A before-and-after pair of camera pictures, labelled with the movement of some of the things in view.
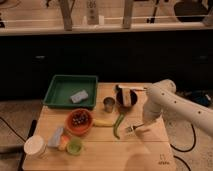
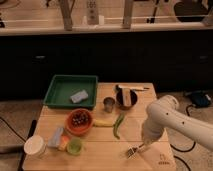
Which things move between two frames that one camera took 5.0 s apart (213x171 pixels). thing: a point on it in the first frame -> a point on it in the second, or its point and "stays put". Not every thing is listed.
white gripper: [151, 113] -> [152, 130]
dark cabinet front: [184, 57] stays put
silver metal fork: [131, 131] -> [131, 151]
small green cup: [74, 146] stays put
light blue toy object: [55, 140] stays put
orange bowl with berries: [79, 121] stays put
